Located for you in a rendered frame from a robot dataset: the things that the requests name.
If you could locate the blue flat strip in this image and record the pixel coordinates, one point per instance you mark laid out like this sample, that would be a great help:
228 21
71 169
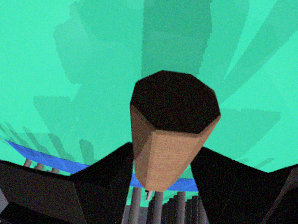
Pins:
73 167

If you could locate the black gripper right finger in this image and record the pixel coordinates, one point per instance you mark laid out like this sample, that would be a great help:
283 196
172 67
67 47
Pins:
234 193

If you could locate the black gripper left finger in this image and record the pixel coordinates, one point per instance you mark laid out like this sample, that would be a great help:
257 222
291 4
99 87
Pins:
95 195

